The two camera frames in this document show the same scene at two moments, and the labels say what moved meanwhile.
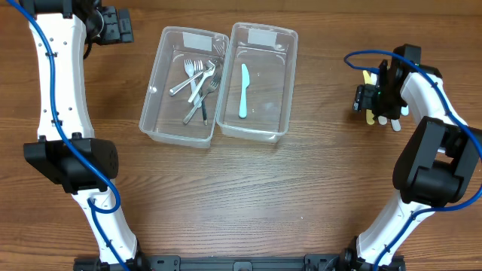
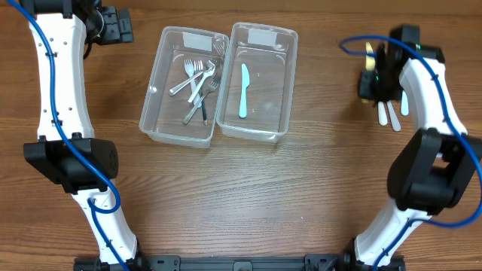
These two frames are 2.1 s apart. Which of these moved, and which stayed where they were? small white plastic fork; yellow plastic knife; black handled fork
Moved: yellow plastic knife
Stayed: black handled fork; small white plastic fork
